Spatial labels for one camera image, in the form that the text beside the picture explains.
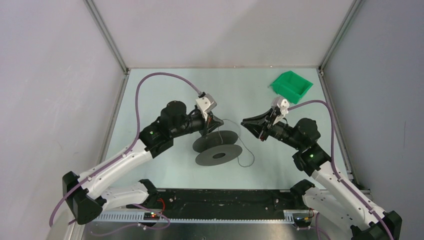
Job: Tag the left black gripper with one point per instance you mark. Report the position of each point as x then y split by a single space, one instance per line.
210 126

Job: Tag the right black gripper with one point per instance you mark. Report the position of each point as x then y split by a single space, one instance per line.
258 124

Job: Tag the black cable spool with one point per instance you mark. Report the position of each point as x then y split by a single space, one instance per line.
217 148

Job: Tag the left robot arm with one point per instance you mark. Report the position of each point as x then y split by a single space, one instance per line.
90 193

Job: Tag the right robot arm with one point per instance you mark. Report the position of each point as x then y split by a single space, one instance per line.
346 207

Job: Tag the green plastic bin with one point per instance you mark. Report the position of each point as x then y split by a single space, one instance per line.
291 86

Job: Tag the right circuit board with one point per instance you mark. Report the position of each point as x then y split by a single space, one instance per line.
302 222

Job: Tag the circuit board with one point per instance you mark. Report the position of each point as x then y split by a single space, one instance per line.
302 222
151 216

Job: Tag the left circuit board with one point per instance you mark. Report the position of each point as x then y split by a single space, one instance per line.
151 216

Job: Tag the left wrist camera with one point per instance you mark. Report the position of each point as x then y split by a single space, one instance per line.
205 103

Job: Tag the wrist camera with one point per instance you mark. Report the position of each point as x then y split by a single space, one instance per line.
280 107
205 103

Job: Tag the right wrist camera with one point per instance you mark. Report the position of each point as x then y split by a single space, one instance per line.
280 107

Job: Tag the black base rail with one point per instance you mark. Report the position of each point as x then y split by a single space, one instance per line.
223 204

